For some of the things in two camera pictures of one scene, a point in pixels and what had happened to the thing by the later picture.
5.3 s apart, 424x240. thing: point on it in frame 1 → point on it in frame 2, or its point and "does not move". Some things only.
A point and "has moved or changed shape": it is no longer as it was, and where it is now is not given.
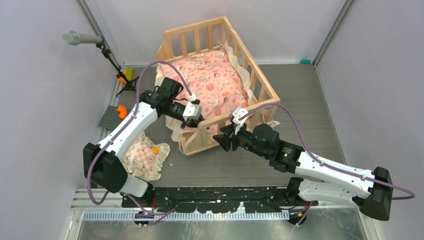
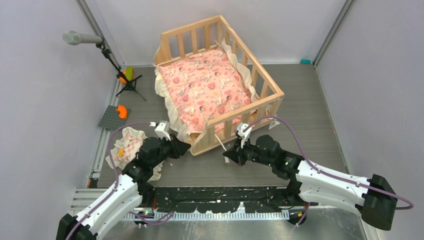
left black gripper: (192, 123) → (179, 148)
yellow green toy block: (128, 73) does not move
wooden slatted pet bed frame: (205, 71) has moved or changed shape
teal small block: (305, 61) does not move
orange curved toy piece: (122, 111) does not move
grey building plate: (111, 118) does not move
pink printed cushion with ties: (217, 80) has moved or changed shape
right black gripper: (224, 139) → (237, 153)
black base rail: (215, 200) does not move
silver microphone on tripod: (74, 38) does not move
